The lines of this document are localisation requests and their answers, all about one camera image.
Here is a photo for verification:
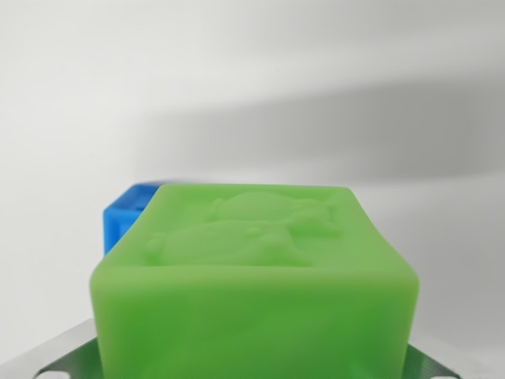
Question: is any blue embossed plastic cube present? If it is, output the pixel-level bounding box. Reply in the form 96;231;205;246
101;181;169;257

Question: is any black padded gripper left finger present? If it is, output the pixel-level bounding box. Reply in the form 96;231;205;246
0;317;105;379

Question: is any green embossed plastic cube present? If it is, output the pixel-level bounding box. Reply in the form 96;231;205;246
88;183;421;379

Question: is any black padded gripper right finger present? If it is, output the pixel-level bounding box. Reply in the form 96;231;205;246
399;341;463;379

